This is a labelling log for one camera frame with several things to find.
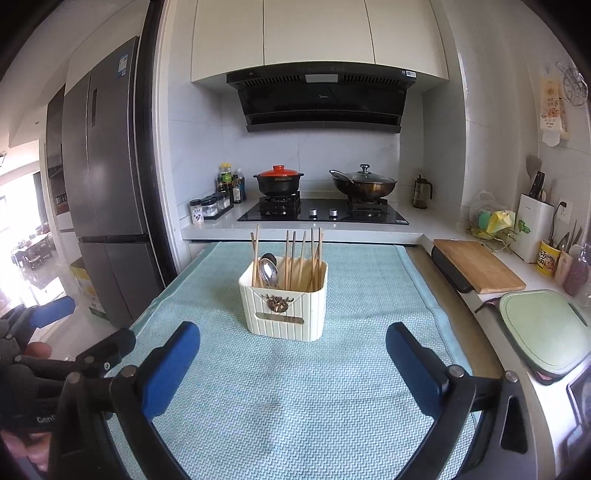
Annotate grey multi-door refrigerator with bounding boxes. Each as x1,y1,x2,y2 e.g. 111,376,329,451
62,37,164,328

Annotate hanging patterned towel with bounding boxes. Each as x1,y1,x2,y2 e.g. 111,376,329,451
539,77,570,147

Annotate person's left hand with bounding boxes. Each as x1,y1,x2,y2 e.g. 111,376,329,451
1,342,52,472

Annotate cream upper cabinets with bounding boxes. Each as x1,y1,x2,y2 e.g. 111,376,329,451
191,1,449,89

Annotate black gas cooktop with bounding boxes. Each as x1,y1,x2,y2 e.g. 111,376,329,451
239,195,409,226

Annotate sauce bottles group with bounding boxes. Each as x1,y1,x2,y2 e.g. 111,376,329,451
216,162,246,204

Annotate dark glass french press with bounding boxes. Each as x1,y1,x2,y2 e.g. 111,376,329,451
412,174,434,209

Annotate cream utensil holder box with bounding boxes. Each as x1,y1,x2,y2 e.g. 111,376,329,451
238,260,329,342

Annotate white knife block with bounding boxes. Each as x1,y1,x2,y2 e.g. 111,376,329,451
511,194,554,264

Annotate wooden cutting board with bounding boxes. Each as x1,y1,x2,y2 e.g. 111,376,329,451
432,239,526,294

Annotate green cutting board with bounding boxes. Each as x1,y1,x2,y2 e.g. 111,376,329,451
499,290,590,379

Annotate steel spoon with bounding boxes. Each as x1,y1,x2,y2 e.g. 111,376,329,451
260,253,277,269
259,259,280,288

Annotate light blue woven table mat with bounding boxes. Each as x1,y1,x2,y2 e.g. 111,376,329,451
127,242,467,479

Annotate yellow snack canister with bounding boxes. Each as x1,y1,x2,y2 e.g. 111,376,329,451
536,241,561,277

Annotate yellow cardboard box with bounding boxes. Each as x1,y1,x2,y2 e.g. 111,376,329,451
70,257,108,320

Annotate yellow green bag of items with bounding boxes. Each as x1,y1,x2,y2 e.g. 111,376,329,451
469,191,531,243

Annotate black range hood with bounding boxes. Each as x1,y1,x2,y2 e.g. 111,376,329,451
226,62,417,133

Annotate white-label spice jar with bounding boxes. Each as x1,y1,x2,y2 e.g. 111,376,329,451
189,199,204,225

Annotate dark wok with glass lid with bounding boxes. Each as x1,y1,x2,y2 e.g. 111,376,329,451
329,164,397,201

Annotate black pot with red lid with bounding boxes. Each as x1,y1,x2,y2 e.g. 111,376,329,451
254,165,304,197

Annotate wire whisk on wall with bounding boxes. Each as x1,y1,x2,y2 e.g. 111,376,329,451
556,62,589,107

